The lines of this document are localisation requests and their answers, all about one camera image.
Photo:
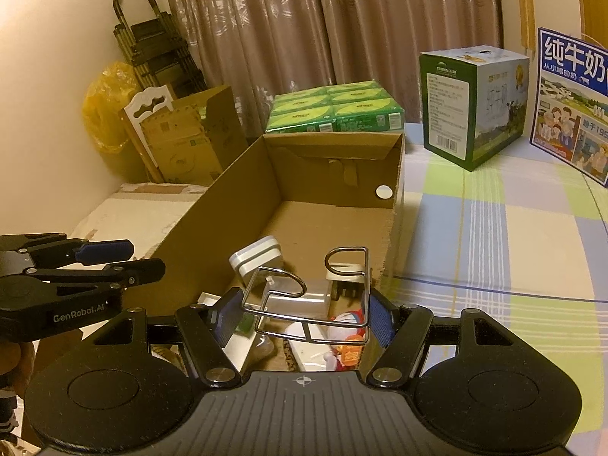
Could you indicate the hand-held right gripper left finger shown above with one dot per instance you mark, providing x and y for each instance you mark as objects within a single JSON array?
[{"x": 227, "y": 317}]

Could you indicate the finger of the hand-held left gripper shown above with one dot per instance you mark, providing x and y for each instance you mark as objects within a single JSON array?
[
  {"x": 137, "y": 270},
  {"x": 104, "y": 248}
]

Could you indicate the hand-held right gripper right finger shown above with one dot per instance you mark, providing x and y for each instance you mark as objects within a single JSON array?
[{"x": 381, "y": 318}]

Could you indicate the small green white bottle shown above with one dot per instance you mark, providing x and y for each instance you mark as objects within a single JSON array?
[{"x": 244, "y": 325}]

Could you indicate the red toy figure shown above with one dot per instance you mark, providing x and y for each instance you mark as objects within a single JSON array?
[{"x": 349, "y": 347}]

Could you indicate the white plug adapter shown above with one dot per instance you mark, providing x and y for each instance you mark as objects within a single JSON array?
[{"x": 254, "y": 259}]

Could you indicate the white rounded device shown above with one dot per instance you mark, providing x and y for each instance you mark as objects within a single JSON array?
[{"x": 297, "y": 304}]

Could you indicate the large cardboard box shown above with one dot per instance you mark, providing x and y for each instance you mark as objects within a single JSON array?
[{"x": 332, "y": 190}]

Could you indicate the person's left hand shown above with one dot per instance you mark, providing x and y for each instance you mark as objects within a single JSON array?
[{"x": 21, "y": 361}]

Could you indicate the white sheet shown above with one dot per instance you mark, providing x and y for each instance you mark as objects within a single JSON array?
[{"x": 133, "y": 213}]

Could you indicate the yellow plastic bag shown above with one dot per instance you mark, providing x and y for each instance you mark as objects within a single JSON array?
[{"x": 104, "y": 109}]

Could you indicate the folded cardboard box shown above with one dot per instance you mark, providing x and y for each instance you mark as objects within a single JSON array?
[{"x": 190, "y": 137}]

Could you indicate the white carved chair back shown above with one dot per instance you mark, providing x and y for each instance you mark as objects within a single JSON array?
[{"x": 142, "y": 104}]

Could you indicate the black folding hand cart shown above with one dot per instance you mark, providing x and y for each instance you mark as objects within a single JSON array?
[{"x": 152, "y": 42}]

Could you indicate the pack of green drink cartons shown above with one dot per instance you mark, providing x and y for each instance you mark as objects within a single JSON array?
[{"x": 332, "y": 109}]

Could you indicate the green milk carton box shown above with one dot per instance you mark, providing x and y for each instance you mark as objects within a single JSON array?
[{"x": 456, "y": 109}]

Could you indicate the beige patterned curtain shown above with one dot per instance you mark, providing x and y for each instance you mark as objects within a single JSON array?
[{"x": 294, "y": 33}]

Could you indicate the blue milk carton box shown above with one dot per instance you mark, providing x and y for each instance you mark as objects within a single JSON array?
[{"x": 570, "y": 104}]

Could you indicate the wooden door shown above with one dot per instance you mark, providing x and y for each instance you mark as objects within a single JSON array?
[{"x": 593, "y": 0}]

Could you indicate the yellow wall tape strip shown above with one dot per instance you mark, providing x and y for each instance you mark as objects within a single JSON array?
[{"x": 525, "y": 14}]

